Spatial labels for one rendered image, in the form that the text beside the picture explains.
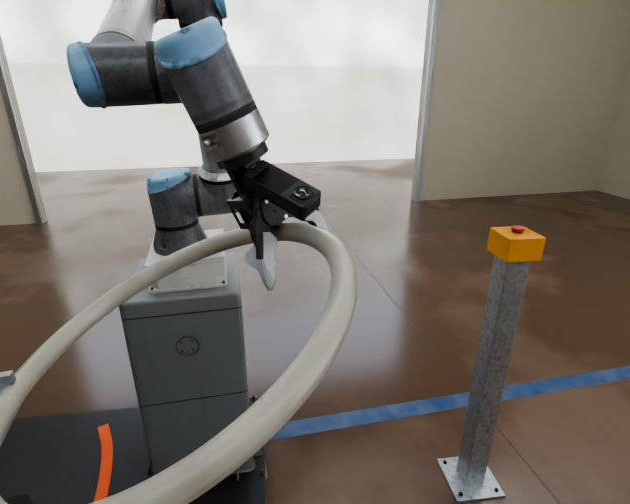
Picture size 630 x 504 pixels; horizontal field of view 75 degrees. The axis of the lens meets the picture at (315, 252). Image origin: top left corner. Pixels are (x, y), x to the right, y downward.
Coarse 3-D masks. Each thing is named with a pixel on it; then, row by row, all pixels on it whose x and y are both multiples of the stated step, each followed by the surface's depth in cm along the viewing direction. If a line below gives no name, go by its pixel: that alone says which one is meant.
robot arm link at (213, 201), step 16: (176, 0) 100; (192, 0) 101; (208, 0) 102; (224, 0) 104; (176, 16) 104; (192, 16) 104; (208, 16) 105; (224, 16) 107; (208, 160) 132; (208, 176) 135; (224, 176) 135; (208, 192) 138; (224, 192) 137; (208, 208) 140; (224, 208) 142
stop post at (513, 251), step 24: (504, 240) 126; (528, 240) 124; (504, 264) 130; (528, 264) 130; (504, 288) 132; (504, 312) 136; (480, 336) 147; (504, 336) 139; (480, 360) 148; (504, 360) 143; (480, 384) 149; (480, 408) 150; (480, 432) 155; (480, 456) 160; (456, 480) 167; (480, 480) 165
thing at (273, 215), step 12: (264, 144) 58; (252, 156) 56; (228, 168) 57; (240, 168) 60; (240, 180) 62; (240, 192) 63; (252, 192) 61; (228, 204) 64; (240, 204) 61; (252, 204) 60; (264, 204) 59; (252, 216) 62; (264, 216) 59; (276, 216) 61; (288, 216) 62; (240, 228) 66
